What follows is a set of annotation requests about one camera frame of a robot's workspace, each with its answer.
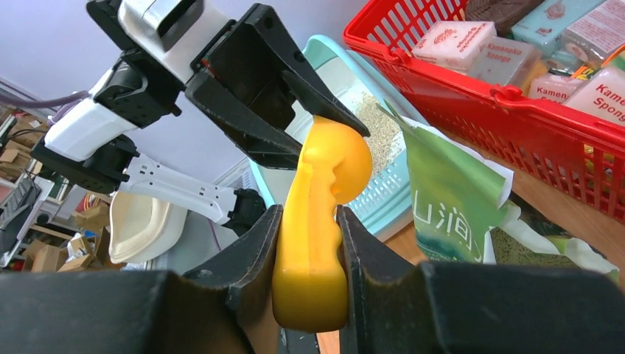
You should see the brown round box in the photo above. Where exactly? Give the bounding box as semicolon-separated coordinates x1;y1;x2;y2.
465;0;543;37

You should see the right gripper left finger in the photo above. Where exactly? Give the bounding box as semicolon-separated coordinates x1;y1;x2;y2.
185;205;284;353

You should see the white pink sponge pack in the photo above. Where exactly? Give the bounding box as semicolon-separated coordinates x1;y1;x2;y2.
411;21;497;73

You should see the yellow plastic scoop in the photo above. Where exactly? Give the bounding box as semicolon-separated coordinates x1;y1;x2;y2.
272;116;371;333

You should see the teal small box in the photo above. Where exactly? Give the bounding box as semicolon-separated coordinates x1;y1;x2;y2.
511;0;604;57

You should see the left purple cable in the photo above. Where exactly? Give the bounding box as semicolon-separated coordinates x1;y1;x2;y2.
0;89;94;111

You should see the teal plastic litter box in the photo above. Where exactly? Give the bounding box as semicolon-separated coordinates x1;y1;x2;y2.
248;34;430;243

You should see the beige cat litter pile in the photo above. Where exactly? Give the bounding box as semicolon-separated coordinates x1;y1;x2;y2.
355;93;403;177

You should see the pink grey small box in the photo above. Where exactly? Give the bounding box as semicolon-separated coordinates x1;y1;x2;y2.
562;0;624;67

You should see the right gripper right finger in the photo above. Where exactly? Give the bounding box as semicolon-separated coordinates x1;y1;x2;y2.
337;206;425;353

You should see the green litter bag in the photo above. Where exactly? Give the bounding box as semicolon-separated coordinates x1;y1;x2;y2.
383;102;619;280

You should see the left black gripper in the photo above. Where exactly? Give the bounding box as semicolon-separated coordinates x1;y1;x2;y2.
185;4;370;170

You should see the red plastic shopping basket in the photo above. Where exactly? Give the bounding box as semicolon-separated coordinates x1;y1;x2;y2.
343;0;624;221

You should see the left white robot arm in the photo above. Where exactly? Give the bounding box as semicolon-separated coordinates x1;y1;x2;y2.
31;1;369;235

